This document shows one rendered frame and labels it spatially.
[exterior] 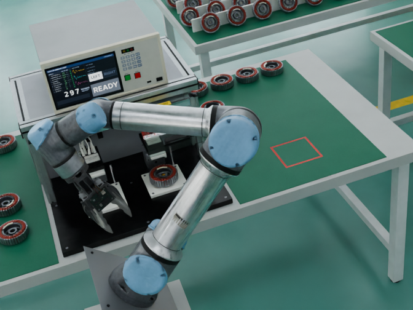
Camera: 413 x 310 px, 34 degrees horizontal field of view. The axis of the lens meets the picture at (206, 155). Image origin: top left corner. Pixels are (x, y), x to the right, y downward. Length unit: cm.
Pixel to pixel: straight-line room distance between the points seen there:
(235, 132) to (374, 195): 217
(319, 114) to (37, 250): 131
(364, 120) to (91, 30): 118
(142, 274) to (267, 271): 160
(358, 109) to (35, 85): 135
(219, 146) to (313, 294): 168
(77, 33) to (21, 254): 84
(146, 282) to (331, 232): 184
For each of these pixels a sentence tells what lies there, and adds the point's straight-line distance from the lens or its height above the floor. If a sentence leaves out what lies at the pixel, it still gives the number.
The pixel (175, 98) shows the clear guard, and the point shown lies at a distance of 254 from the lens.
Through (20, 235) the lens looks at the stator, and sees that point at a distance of 255.
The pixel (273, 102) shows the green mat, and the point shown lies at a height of 75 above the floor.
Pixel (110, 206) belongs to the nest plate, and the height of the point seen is 78.
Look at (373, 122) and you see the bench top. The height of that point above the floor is 75.
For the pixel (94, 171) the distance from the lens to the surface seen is 256.
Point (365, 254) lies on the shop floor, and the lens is 334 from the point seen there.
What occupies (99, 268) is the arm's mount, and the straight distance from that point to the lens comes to 200.
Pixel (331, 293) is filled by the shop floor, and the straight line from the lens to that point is 316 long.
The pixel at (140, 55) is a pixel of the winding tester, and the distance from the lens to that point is 247.
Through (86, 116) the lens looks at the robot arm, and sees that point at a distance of 168.
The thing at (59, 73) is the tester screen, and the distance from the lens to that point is 244.
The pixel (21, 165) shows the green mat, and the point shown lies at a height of 75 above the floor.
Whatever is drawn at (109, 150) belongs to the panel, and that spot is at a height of 82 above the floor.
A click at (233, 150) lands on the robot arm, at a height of 142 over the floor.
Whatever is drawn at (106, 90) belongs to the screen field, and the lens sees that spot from 250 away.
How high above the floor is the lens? 232
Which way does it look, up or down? 35 degrees down
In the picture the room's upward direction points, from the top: 9 degrees counter-clockwise
